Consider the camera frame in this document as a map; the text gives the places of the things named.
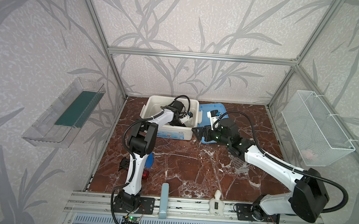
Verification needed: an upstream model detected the white plastic storage bin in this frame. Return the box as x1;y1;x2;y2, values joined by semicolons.
140;95;202;141

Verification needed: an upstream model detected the blue plastic bin lid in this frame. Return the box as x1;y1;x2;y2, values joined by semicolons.
192;103;228;145

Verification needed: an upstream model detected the clear test tube rack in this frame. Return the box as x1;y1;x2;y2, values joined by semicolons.
230;156;249;175

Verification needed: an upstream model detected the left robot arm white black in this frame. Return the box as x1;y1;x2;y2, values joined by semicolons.
111;95;193;212

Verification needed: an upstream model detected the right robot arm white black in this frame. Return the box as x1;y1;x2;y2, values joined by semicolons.
192;118;349;223

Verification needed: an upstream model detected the blue garden trowel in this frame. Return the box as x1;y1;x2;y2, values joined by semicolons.
145;153;154;169

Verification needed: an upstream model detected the white plastic wash bottle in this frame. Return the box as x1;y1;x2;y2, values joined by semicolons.
209;190;225;216

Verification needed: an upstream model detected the red cylindrical tool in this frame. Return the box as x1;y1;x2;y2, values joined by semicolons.
142;169;150;180

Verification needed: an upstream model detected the pink object in basket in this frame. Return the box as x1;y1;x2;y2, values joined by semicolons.
301;149;318;161

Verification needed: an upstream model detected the light blue rectangular bar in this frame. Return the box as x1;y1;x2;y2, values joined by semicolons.
158;183;170;220

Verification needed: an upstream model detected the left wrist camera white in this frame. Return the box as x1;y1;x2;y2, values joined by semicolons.
180;112;193;122

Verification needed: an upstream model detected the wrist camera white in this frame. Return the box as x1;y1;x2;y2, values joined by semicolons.
180;112;193;122
207;109;221;130

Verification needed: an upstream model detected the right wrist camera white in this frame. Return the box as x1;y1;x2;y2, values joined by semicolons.
207;109;221;130

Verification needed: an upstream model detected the white wire mesh basket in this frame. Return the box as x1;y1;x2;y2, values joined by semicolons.
281;90;355;167

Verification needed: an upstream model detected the clear wall shelf green liner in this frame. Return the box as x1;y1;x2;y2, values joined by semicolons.
22;77;106;149

